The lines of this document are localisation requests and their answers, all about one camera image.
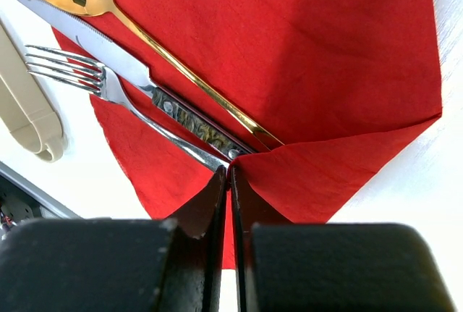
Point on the steak knife patterned handle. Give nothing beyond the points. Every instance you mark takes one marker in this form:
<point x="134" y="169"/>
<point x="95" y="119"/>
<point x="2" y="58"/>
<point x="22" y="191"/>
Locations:
<point x="105" y="50"/>

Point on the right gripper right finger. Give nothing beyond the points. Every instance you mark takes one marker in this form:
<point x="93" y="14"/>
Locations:
<point x="287" y="266"/>

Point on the aluminium mounting rail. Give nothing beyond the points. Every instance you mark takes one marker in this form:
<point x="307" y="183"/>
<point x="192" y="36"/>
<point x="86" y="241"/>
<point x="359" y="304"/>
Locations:
<point x="22" y="201"/>

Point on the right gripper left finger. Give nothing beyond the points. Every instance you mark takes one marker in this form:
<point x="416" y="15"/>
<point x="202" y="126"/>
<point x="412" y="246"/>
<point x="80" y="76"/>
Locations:
<point x="172" y="264"/>

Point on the silver fork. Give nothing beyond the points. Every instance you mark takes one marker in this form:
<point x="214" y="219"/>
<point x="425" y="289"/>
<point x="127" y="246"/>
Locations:
<point x="100" y="81"/>

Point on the red paper napkin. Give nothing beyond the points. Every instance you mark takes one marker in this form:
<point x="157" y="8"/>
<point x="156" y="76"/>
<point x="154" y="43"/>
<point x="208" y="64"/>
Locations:
<point x="344" y="84"/>

